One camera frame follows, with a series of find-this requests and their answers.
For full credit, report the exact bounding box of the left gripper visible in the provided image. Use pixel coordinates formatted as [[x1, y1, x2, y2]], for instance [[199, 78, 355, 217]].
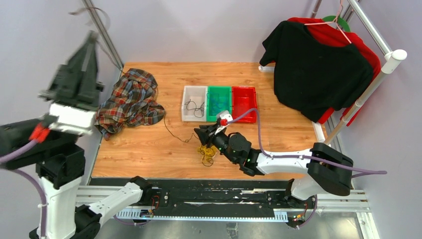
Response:
[[43, 27, 108, 143]]

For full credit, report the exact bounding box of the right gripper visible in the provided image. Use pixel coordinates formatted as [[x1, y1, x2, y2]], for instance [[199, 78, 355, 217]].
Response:
[[195, 123, 238, 164]]

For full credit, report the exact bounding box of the yellow cable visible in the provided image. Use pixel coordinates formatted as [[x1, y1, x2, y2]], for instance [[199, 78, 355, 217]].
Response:
[[197, 143, 218, 164]]

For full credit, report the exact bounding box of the blue cable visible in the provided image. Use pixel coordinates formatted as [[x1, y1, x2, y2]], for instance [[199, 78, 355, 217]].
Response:
[[208, 92, 230, 115]]

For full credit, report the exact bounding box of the brown cable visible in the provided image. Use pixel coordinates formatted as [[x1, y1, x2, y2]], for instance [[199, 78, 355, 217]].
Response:
[[184, 99, 206, 119], [68, 6, 216, 167]]

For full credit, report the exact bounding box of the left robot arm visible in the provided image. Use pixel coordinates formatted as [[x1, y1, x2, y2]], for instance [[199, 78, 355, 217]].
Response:
[[0, 31, 152, 239]]

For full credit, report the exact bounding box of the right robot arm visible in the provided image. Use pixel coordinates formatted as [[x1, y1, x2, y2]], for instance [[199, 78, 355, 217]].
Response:
[[194, 124, 353, 208]]

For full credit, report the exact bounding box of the white plastic bin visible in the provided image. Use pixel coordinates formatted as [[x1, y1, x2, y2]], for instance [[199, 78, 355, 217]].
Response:
[[181, 85, 208, 121]]

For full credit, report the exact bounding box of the green plastic bin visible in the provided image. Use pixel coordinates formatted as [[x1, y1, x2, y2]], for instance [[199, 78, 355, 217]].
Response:
[[206, 86, 232, 122]]

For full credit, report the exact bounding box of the red plastic bin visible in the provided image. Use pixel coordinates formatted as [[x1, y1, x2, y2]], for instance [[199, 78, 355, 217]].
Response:
[[231, 86, 257, 119]]

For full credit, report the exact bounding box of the plaid flannel shirt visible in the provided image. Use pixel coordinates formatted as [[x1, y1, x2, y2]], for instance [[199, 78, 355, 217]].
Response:
[[95, 68, 166, 140]]

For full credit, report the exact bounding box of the black t-shirt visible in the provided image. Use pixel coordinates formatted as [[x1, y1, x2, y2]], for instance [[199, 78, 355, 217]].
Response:
[[259, 20, 375, 122]]

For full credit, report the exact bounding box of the red t-shirt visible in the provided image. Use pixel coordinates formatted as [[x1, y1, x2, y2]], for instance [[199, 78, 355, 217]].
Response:
[[288, 17, 381, 124]]

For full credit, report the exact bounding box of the pink clothes hanger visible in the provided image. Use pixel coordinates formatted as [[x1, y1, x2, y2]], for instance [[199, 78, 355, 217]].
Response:
[[305, 0, 352, 44]]

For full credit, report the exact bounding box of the green clothes hanger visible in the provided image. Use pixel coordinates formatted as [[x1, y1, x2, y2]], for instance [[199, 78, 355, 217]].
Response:
[[322, 15, 351, 32]]

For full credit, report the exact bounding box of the white clothes rack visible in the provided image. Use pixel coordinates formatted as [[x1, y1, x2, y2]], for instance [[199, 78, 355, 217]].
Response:
[[258, 0, 408, 145]]

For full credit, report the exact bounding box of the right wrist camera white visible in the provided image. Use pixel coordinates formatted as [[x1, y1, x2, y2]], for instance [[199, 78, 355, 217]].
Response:
[[215, 111, 233, 135]]

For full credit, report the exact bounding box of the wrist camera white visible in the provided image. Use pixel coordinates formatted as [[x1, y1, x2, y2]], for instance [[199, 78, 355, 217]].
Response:
[[215, 111, 233, 135], [48, 103, 96, 136]]

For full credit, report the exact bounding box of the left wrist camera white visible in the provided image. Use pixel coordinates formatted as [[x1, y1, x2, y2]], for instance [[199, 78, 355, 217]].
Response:
[[48, 103, 96, 136]]

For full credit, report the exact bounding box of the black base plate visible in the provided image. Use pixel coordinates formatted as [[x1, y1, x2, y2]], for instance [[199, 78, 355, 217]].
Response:
[[120, 178, 318, 219]]

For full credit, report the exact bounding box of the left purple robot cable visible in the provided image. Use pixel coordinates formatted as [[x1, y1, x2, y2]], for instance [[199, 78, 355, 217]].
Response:
[[0, 123, 152, 239]]

